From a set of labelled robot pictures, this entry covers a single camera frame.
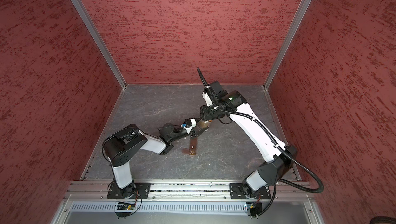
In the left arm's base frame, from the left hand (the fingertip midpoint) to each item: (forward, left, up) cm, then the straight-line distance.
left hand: (206, 123), depth 79 cm
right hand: (-2, +1, +7) cm, 7 cm away
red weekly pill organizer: (-9, +7, -17) cm, 20 cm away
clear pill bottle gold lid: (-3, +1, +4) cm, 6 cm away
